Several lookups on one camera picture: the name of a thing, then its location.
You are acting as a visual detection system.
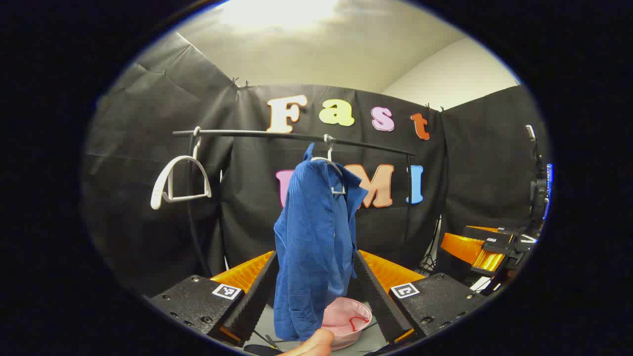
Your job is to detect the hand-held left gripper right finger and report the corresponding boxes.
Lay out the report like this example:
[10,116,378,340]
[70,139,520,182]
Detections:
[352,250,488,346]

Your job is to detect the blue shirt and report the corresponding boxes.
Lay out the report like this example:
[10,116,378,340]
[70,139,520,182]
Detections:
[273,143,369,342]

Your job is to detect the black tripod stand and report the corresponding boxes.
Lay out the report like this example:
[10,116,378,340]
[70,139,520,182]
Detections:
[418,215,444,275]

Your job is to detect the pink laundry hamper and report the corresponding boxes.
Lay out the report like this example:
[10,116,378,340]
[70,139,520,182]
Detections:
[316,297,373,352]

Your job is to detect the black clothes rack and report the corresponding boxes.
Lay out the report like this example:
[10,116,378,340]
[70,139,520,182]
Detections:
[172,129,417,277]

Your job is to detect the black backdrop cloth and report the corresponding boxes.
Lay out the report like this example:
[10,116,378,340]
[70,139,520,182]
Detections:
[82,32,549,297]

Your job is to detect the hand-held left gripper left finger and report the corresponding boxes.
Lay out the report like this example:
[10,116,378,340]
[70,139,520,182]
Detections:
[147,250,280,348]

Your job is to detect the white clothes hanger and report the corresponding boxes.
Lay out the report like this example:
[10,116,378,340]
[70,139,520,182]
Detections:
[150,127,212,210]
[311,133,347,196]

